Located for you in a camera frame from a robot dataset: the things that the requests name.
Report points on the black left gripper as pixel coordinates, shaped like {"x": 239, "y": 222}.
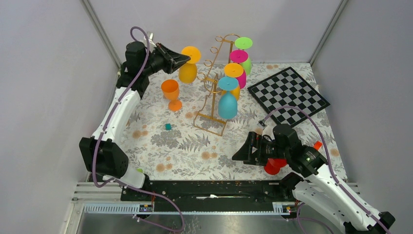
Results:
{"x": 173, "y": 60}

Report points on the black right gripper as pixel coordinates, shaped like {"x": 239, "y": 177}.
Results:
{"x": 245, "y": 152}

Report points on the yellow plastic wine glass front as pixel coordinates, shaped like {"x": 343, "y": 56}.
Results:
{"x": 188, "y": 72}

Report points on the yellow plastic wine glass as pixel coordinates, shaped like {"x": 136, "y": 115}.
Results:
{"x": 188, "y": 72}
{"x": 234, "y": 71}

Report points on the blue plastic wine glass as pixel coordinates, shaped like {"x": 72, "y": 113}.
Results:
{"x": 228, "y": 106}

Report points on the gold wire wine glass rack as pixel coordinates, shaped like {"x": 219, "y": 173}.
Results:
{"x": 211, "y": 85}

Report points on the magenta plastic wine glass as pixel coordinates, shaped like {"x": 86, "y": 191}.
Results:
{"x": 239, "y": 57}

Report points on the green plastic wine glass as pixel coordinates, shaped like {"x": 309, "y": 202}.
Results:
{"x": 244, "y": 43}

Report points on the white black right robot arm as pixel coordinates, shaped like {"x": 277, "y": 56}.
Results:
{"x": 313, "y": 183}

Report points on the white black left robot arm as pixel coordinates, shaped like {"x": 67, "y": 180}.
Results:
{"x": 101, "y": 152}

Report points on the red plastic wine glass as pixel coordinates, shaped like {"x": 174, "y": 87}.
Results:
{"x": 274, "y": 166}

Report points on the orange plastic wine glass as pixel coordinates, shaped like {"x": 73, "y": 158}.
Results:
{"x": 170, "y": 89}

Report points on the small teal cube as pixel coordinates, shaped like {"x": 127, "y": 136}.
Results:
{"x": 168, "y": 126}

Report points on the small orange red piece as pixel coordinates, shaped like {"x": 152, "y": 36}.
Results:
{"x": 317, "y": 145}

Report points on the black white checkerboard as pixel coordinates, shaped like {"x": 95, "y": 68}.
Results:
{"x": 287, "y": 88}

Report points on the floral patterned table mat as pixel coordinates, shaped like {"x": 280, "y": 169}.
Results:
{"x": 185, "y": 152}

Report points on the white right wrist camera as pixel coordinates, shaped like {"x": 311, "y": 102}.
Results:
{"x": 268, "y": 133}

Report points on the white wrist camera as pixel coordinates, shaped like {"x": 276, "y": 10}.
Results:
{"x": 268, "y": 133}
{"x": 149, "y": 37}

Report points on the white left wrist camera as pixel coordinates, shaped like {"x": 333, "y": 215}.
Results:
{"x": 149, "y": 37}

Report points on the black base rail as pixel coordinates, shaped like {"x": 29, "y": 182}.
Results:
{"x": 220, "y": 196}

